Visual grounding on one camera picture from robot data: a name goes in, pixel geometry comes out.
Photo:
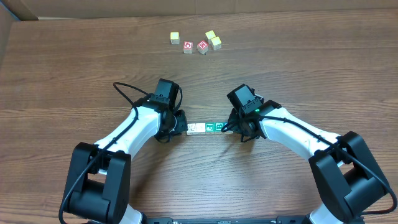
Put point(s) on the red M wooden block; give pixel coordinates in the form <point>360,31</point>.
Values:
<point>203,47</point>

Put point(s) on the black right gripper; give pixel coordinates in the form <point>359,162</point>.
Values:
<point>232,123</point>

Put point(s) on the yellow wooden block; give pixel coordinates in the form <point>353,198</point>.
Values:
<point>174,38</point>
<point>209,35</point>
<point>216,43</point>

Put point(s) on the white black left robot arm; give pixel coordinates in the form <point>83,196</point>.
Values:
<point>98,182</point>

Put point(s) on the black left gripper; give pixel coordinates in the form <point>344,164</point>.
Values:
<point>180,122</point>

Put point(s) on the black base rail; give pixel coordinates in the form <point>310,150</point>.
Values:
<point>278,220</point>

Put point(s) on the red O wooden block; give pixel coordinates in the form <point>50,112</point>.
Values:
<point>188,47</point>

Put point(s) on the green B wooden block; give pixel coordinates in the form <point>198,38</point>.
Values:
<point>218,128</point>

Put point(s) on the white picture wooden block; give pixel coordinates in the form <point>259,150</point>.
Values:
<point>191,129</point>

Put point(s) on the yellow wooden block top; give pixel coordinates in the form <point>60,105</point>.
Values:
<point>209,35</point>

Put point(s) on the yellow wooden block right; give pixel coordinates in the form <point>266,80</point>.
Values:
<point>216,43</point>

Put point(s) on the yellow wooden block far left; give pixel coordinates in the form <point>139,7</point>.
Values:
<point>174,38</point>

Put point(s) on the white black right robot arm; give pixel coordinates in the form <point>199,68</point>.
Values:
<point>347,176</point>

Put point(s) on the green letter wooden block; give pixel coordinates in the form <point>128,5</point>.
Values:
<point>210,128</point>

